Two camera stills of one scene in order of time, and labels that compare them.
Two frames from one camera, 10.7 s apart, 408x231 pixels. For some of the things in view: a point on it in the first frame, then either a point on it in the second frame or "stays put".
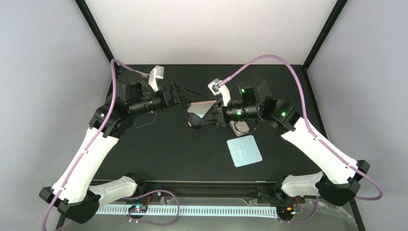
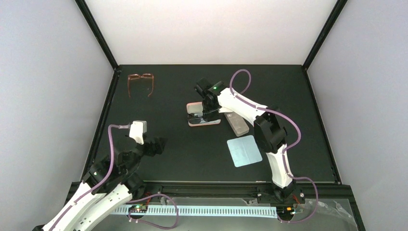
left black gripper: [176, 95] to [160, 145]
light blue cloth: [244, 150] stays put
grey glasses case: [240, 128] stays put
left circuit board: [138, 208] stays put
